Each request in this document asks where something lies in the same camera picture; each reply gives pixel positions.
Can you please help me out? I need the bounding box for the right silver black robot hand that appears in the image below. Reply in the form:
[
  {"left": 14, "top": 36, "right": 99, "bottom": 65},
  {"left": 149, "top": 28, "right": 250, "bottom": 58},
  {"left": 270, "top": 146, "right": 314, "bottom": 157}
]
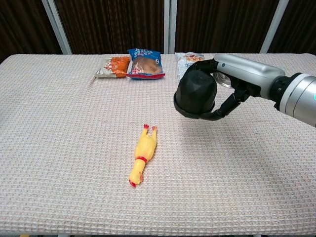
[{"left": 190, "top": 53, "right": 286, "bottom": 121}]

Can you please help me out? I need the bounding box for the black plastic cup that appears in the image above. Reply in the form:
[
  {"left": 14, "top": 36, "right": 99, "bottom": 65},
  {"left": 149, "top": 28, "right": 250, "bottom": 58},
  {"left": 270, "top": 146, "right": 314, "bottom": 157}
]
[{"left": 173, "top": 64, "right": 218, "bottom": 118}]

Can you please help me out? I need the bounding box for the stainless steel bowl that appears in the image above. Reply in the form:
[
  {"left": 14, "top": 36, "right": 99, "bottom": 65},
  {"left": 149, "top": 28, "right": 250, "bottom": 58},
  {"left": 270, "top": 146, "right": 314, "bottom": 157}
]
[{"left": 213, "top": 71, "right": 234, "bottom": 87}]

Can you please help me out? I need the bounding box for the dark brown ribbed partition panel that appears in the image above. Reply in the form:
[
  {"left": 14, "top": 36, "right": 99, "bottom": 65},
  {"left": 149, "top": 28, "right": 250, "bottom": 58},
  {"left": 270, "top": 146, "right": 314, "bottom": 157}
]
[
  {"left": 0, "top": 0, "right": 63, "bottom": 64},
  {"left": 53, "top": 0, "right": 165, "bottom": 55},
  {"left": 268, "top": 0, "right": 316, "bottom": 55},
  {"left": 175, "top": 0, "right": 280, "bottom": 54}
]

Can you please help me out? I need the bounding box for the silver white snack bag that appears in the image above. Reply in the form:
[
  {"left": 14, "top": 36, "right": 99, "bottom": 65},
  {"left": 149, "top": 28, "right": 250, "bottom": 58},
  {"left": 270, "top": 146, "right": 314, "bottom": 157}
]
[{"left": 174, "top": 52, "right": 205, "bottom": 81}]

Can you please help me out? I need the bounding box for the blue snack bag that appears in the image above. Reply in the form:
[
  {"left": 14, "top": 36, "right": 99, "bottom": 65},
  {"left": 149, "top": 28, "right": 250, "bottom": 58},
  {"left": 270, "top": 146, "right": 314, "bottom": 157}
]
[{"left": 126, "top": 47, "right": 165, "bottom": 80}]

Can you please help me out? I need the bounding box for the orange white snack bag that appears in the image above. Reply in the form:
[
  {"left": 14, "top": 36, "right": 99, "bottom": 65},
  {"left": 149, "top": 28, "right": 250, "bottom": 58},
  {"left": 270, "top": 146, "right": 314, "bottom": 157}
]
[{"left": 95, "top": 56, "right": 131, "bottom": 79}]

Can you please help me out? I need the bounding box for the yellow rubber chicken toy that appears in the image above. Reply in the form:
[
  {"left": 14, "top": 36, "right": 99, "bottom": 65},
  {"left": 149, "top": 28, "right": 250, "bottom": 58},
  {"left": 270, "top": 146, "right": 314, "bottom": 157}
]
[{"left": 128, "top": 124, "right": 158, "bottom": 188}]

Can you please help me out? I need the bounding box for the beige waffle tablecloth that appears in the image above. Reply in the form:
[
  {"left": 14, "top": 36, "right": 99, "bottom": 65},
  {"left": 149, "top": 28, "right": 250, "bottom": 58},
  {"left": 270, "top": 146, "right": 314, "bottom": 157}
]
[{"left": 0, "top": 53, "right": 316, "bottom": 236}]

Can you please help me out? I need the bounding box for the grey aluminium partition post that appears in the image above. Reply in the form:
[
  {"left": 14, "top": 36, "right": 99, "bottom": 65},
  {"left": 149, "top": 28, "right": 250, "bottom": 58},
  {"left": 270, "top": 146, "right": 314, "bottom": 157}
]
[
  {"left": 41, "top": 0, "right": 73, "bottom": 55},
  {"left": 260, "top": 0, "right": 290, "bottom": 54},
  {"left": 163, "top": 0, "right": 177, "bottom": 55}
]

